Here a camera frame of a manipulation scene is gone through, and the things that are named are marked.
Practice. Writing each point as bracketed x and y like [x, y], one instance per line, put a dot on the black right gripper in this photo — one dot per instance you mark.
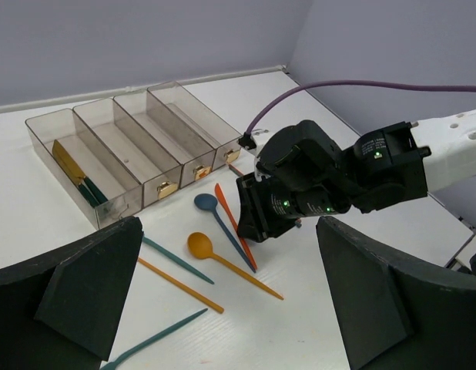
[292, 179]

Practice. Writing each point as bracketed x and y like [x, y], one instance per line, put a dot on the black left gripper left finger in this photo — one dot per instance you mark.
[61, 309]

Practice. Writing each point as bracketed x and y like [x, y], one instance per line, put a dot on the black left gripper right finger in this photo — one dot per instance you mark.
[394, 310]

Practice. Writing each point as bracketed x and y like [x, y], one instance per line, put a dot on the orange chopstick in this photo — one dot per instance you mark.
[235, 170]

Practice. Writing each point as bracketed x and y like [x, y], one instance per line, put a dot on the orange plastic knife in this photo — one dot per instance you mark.
[222, 201]

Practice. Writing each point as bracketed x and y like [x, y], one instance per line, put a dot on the blue plastic spoon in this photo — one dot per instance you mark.
[207, 202]

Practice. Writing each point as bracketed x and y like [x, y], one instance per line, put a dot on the yellow plastic spoon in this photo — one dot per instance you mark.
[201, 247]

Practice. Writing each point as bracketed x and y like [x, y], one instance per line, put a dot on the yellow chopstick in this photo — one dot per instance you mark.
[210, 304]

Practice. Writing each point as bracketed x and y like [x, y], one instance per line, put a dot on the gold knife green handle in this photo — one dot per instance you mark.
[57, 151]
[85, 185]

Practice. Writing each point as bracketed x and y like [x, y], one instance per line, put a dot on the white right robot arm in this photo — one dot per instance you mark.
[407, 161]

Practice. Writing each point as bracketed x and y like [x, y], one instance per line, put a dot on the clear bin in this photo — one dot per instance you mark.
[92, 175]
[177, 137]
[148, 160]
[210, 126]

